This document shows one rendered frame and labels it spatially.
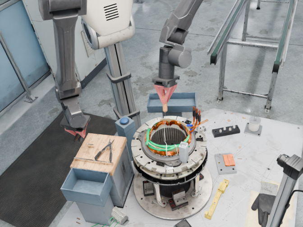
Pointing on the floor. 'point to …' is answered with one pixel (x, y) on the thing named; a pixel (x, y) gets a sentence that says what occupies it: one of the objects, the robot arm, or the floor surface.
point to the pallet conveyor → (220, 47)
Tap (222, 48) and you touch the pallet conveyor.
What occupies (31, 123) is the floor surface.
